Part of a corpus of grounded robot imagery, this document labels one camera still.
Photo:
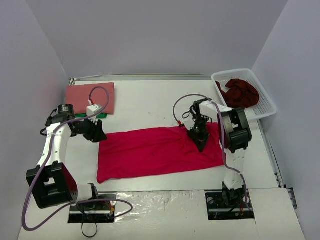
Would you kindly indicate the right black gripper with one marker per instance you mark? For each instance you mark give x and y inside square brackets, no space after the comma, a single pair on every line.
[198,135]

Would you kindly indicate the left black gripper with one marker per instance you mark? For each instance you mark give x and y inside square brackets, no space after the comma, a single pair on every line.
[92,131]

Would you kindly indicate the bright red t shirt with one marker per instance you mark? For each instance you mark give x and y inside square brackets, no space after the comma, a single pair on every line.
[155,151]

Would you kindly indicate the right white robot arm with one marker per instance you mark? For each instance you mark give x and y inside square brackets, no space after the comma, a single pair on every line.
[234,136]

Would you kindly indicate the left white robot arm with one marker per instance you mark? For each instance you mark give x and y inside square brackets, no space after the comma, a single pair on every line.
[52,183]

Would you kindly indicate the folded green shirt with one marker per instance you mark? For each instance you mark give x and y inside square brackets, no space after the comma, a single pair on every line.
[100,116]

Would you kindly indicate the folded salmon pink shirt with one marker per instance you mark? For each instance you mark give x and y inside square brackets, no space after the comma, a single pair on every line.
[78,96]

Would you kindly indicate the dark red t shirt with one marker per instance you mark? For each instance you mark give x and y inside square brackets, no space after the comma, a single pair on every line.
[240,94]

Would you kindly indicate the white plastic basket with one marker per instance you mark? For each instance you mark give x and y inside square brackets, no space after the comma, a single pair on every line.
[265,107]

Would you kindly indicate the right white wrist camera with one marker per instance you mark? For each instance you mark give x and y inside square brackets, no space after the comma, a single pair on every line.
[188,123]

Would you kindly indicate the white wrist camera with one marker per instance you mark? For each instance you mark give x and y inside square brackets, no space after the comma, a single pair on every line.
[92,111]
[188,123]

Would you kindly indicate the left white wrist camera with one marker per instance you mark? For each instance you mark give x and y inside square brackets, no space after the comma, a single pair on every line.
[92,111]

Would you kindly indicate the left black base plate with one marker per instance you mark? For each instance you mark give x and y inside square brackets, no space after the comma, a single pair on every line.
[92,213]

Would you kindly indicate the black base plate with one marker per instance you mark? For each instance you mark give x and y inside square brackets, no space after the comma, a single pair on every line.
[92,213]
[219,208]

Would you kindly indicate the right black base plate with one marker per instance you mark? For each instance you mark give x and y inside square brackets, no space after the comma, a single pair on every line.
[219,208]

